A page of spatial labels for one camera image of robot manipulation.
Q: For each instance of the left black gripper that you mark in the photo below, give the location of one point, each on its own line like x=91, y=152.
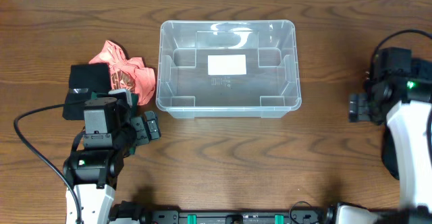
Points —
x=139, y=131

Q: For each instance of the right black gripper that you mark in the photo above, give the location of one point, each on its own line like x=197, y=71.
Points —
x=360, y=102

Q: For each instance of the dark green garment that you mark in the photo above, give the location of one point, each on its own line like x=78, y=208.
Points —
x=121, y=94

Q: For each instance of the clear plastic storage bin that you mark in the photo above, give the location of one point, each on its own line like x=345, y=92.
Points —
x=270, y=88

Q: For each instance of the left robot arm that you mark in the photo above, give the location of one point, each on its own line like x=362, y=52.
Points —
x=93, y=175

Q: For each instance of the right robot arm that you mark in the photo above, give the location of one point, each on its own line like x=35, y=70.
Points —
x=398, y=94

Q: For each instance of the crumpled coral orange shirt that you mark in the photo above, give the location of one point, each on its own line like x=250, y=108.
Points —
x=131, y=74

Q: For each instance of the folded black garment with tape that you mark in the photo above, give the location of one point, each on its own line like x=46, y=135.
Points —
x=84, y=80

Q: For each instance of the white label in bin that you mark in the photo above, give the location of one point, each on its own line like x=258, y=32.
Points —
x=226, y=65

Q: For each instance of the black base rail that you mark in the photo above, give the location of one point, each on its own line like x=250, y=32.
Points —
x=236, y=217

